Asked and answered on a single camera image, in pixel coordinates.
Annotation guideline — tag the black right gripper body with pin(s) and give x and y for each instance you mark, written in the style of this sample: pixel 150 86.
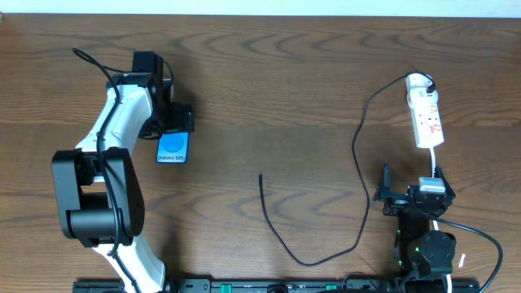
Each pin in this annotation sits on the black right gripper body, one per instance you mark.
pixel 401 195

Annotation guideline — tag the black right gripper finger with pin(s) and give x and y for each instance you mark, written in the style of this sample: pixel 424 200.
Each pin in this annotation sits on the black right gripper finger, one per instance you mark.
pixel 439 174
pixel 384 186

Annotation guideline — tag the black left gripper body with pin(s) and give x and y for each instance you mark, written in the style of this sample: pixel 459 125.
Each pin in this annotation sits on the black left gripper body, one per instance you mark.
pixel 179 120

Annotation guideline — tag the blue Galaxy smartphone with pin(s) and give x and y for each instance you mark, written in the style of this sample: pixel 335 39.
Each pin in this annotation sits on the blue Galaxy smartphone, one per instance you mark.
pixel 173 148

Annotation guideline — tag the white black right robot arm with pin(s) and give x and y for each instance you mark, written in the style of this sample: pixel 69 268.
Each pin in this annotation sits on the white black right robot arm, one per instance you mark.
pixel 423 253

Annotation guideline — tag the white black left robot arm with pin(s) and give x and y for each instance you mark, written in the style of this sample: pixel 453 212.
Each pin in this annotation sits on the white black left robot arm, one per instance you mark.
pixel 99 199

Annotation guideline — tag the small white paper scrap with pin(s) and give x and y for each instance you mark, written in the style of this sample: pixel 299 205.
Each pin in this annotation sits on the small white paper scrap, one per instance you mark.
pixel 462 260

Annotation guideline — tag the white power strip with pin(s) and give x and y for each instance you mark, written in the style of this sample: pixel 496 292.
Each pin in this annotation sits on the white power strip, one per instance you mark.
pixel 422 98

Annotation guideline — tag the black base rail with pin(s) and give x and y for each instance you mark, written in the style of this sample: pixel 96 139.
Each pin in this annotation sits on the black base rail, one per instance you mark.
pixel 356 284

